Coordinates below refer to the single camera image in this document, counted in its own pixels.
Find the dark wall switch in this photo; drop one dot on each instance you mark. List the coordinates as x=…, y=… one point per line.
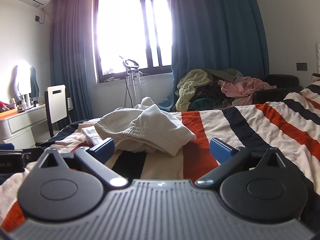
x=301, y=66

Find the dark framed window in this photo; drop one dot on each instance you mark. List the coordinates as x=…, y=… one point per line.
x=132, y=30

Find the black armchair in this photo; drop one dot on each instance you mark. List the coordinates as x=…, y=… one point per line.
x=282, y=82

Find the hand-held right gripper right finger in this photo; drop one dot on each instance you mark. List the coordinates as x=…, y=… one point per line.
x=220, y=152

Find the white vanity desk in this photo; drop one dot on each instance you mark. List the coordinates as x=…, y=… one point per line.
x=20, y=125

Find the lit vanity mirror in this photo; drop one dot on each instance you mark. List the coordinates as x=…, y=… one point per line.
x=23, y=80

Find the dark green cloth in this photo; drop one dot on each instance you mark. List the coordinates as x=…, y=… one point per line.
x=35, y=82

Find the cosmetic bottles group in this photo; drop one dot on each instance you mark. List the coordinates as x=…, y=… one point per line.
x=23, y=103

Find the cream folded cloth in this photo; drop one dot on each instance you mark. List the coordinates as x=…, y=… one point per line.
x=88, y=135

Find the blue curtain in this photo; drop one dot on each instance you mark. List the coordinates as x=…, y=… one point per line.
x=70, y=55
x=220, y=35

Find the garment steamer stand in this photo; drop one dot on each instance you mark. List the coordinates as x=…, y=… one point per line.
x=132, y=80

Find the black-legged white desk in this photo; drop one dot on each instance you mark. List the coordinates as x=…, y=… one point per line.
x=57, y=102

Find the dark wall socket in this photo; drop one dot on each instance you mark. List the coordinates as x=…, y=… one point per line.
x=37, y=18

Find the white pants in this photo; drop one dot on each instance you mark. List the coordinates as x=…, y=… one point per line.
x=150, y=130

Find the grey garment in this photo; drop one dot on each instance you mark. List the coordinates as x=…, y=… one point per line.
x=225, y=73

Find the yellow fluffy blanket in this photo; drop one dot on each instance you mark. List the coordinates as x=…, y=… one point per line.
x=192, y=82

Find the pink garment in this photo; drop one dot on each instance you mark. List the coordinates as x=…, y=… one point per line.
x=242, y=87

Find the dark clothes pile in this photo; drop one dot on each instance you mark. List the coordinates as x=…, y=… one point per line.
x=207, y=96

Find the striped blanket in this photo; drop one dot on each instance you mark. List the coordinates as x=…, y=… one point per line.
x=262, y=132

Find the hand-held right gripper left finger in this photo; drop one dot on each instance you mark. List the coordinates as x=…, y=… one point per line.
x=103, y=148

